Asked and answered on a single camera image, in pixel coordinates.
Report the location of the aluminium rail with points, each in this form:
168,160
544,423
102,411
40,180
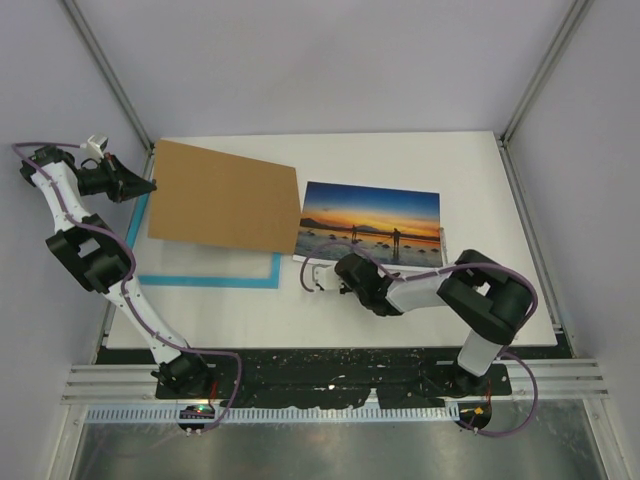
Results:
557,379

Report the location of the blue picture frame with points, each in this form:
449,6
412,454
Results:
179,264

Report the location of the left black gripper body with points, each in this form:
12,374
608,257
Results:
106,178

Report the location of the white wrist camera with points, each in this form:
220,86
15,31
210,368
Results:
324,278
95,146

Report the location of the left aluminium post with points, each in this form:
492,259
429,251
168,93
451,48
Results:
98,56

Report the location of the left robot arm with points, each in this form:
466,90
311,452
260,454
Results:
100,261

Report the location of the right aluminium post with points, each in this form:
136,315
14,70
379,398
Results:
560,41

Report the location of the sunset photo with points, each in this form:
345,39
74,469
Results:
399,228

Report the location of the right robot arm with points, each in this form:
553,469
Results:
494,301

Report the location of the small screwdriver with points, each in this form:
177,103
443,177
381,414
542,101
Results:
443,245

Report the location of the aluminium post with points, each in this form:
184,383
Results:
560,41
98,56

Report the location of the brown backing board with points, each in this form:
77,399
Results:
212,198

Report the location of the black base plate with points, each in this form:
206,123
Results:
309,378

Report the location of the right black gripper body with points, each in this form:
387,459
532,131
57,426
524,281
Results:
363,296

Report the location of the perforated cable duct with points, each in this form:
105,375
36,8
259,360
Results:
185,414

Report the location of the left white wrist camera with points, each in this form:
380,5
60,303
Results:
95,146

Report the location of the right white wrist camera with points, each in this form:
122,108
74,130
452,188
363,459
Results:
324,278

